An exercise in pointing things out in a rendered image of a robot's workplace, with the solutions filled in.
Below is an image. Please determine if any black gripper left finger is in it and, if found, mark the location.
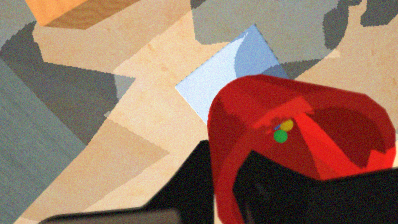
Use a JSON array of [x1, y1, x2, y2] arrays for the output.
[[38, 140, 215, 224]]

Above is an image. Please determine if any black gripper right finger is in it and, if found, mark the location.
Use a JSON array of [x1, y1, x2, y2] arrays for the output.
[[232, 150, 398, 224]]

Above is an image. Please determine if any yellow marble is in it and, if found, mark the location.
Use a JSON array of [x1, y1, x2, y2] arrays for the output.
[[280, 119, 293, 131]]

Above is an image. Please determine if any green marble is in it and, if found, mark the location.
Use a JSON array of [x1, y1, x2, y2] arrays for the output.
[[274, 130, 287, 142]]

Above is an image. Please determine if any brown rectangular block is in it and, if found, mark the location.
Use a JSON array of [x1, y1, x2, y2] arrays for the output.
[[26, 0, 140, 30]]

